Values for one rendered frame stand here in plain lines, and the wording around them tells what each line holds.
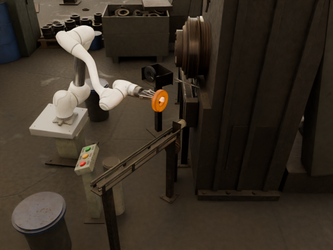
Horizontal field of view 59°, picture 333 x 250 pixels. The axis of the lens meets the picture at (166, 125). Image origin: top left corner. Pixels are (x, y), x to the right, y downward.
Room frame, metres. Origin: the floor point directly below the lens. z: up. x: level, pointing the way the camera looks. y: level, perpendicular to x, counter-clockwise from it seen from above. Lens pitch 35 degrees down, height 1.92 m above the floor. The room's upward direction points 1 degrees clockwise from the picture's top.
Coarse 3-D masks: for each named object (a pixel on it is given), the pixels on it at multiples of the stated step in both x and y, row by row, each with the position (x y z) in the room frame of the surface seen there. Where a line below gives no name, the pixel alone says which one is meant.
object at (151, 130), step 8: (160, 64) 2.80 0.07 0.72; (160, 72) 2.80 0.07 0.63; (168, 72) 2.67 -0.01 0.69; (144, 80) 2.70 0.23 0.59; (160, 80) 2.53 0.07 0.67; (168, 80) 2.59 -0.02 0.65; (160, 88) 2.63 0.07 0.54; (160, 112) 2.63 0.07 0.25; (160, 120) 2.63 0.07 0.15; (152, 128) 2.67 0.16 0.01; (160, 128) 2.63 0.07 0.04
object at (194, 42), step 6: (192, 18) 2.20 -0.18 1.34; (192, 24) 2.11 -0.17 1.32; (192, 30) 2.06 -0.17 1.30; (198, 30) 2.06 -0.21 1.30; (192, 36) 2.02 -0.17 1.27; (198, 36) 2.02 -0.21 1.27; (192, 42) 2.00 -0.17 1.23; (198, 42) 2.00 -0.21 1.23; (192, 48) 1.98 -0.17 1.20; (198, 48) 1.98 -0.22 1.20; (192, 54) 1.97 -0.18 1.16; (192, 60) 1.97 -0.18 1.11; (192, 66) 1.97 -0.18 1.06; (192, 72) 1.99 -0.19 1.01; (186, 78) 2.08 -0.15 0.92
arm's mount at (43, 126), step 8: (48, 104) 2.44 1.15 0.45; (48, 112) 2.31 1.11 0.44; (80, 112) 2.34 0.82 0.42; (40, 120) 2.19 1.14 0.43; (48, 120) 2.20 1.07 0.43; (80, 120) 2.22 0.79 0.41; (32, 128) 2.07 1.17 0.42; (40, 128) 2.07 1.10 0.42; (48, 128) 2.08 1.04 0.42; (56, 128) 2.08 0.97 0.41; (64, 128) 2.09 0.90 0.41; (72, 128) 2.10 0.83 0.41; (56, 136) 2.04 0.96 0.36; (64, 136) 2.03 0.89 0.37; (72, 136) 2.03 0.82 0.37
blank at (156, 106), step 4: (156, 92) 1.73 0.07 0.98; (160, 92) 1.73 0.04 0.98; (164, 92) 1.76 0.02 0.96; (156, 96) 1.70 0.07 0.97; (160, 96) 1.72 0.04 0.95; (164, 96) 1.76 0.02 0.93; (152, 100) 1.69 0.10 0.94; (156, 100) 1.69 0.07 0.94; (152, 104) 1.69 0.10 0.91; (156, 104) 1.68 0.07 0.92; (160, 104) 1.75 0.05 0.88; (164, 104) 1.76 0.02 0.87; (156, 108) 1.68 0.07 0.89; (160, 108) 1.72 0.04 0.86; (164, 108) 1.75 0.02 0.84
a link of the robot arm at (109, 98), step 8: (72, 48) 2.07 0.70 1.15; (80, 48) 2.09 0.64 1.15; (80, 56) 2.05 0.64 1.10; (88, 56) 2.05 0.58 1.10; (88, 64) 2.00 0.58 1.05; (96, 72) 1.95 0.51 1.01; (96, 80) 1.89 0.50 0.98; (96, 88) 1.84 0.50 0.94; (104, 88) 1.84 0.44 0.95; (104, 96) 1.77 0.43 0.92; (112, 96) 1.78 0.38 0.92; (120, 96) 1.81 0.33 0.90; (104, 104) 1.73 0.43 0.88; (112, 104) 1.75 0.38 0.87
